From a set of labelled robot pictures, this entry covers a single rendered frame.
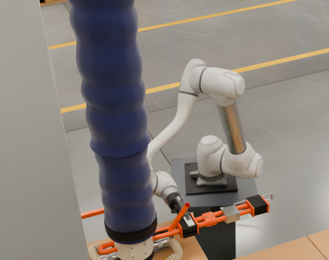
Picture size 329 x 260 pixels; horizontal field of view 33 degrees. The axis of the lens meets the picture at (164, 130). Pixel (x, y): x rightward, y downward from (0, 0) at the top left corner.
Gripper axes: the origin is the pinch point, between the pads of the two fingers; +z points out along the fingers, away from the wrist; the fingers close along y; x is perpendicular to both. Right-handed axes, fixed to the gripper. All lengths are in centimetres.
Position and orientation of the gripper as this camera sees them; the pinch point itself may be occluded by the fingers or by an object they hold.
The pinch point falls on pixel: (189, 225)
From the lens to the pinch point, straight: 253.8
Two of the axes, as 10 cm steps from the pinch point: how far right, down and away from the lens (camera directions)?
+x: -9.4, 2.3, -2.5
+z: 3.3, 4.6, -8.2
